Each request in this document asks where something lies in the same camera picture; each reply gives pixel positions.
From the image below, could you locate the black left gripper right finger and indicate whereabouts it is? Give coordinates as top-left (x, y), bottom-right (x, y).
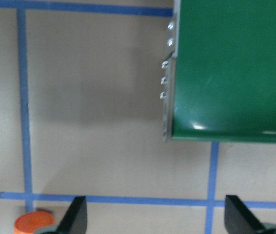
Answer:
top-left (224, 195), bottom-right (266, 234)

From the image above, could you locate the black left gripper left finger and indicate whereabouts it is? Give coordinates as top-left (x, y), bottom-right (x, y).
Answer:
top-left (56, 196), bottom-right (88, 234)

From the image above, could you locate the orange 4680 cylinder on table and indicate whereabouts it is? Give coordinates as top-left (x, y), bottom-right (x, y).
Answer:
top-left (13, 211), bottom-right (55, 234)

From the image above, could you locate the green conveyor belt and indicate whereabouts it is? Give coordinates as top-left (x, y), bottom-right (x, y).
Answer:
top-left (160, 0), bottom-right (276, 143)

